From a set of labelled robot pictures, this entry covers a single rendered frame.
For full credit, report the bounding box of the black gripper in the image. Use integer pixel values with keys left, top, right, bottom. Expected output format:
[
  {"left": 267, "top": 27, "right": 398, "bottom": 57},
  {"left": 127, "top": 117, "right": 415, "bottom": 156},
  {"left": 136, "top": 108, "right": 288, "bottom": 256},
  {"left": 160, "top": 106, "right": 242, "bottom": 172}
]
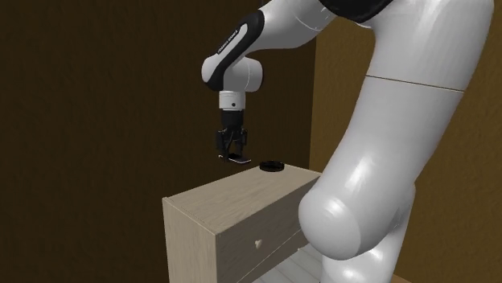
[{"left": 215, "top": 109, "right": 249, "bottom": 162}]

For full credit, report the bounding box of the light wood chest of drawers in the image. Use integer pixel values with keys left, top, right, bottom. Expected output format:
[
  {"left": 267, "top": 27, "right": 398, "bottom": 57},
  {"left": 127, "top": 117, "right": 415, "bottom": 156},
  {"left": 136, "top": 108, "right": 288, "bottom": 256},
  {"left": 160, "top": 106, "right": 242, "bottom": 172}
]
[{"left": 162, "top": 163, "right": 324, "bottom": 283}]

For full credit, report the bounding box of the round black dish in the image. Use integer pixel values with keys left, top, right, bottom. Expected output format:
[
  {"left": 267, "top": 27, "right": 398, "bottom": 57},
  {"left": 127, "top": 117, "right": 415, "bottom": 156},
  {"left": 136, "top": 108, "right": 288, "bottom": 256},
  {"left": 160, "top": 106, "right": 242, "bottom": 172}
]
[{"left": 259, "top": 159, "right": 286, "bottom": 174}]

